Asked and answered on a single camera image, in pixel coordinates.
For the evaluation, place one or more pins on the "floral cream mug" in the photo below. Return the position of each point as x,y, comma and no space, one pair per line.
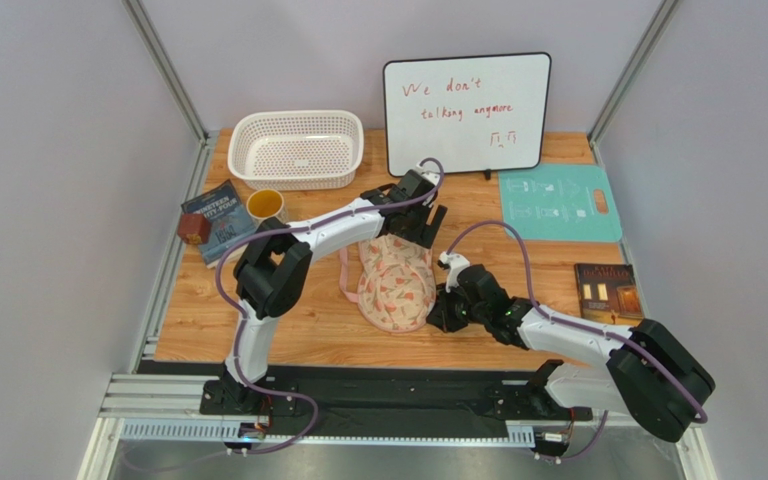
266,204

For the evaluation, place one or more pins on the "dark hardcover book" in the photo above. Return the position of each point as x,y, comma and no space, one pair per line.
608,293

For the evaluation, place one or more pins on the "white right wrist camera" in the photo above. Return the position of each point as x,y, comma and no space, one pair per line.
454,264

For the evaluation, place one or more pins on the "aluminium frame rail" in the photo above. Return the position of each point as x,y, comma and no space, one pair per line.
166,407

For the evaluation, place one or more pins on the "white dry-erase board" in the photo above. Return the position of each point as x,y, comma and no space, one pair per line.
472,114

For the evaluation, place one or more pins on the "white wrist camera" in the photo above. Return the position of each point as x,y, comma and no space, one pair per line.
454,264
431,176

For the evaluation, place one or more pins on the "white plastic perforated basket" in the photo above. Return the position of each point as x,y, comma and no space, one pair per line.
297,150

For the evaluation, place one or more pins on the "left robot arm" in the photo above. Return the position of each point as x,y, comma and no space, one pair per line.
272,271

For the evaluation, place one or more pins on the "blue paperback book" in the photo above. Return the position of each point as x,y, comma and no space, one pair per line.
230,221

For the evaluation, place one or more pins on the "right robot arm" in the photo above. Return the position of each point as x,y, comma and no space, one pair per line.
641,371

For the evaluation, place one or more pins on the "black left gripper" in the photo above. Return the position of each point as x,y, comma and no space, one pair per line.
426,235

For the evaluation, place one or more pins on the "teal folding board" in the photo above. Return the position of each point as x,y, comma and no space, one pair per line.
560,202

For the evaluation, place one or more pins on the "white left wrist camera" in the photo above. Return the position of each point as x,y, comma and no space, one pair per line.
431,176

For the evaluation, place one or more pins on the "small red-brown cube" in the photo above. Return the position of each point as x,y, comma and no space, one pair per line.
194,229

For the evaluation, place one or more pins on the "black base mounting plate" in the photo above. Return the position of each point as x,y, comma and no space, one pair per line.
377,402

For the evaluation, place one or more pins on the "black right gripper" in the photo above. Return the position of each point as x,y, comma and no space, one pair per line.
455,309

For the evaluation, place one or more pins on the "floral mesh laundry bag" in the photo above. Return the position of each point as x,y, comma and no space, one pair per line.
396,289

